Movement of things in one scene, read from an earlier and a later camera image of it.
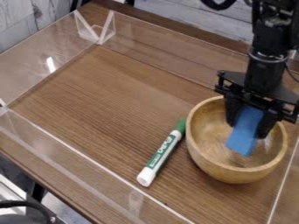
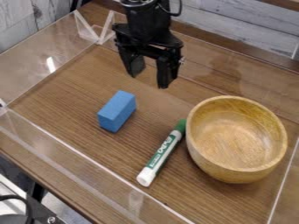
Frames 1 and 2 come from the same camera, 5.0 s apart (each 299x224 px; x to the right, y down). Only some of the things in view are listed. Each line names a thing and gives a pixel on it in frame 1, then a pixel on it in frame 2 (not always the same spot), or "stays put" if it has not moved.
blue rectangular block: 243,135 to 116,111
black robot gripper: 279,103 to 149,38
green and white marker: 145,176 stays put
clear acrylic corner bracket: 97,34 stays put
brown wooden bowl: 215,160 stays put
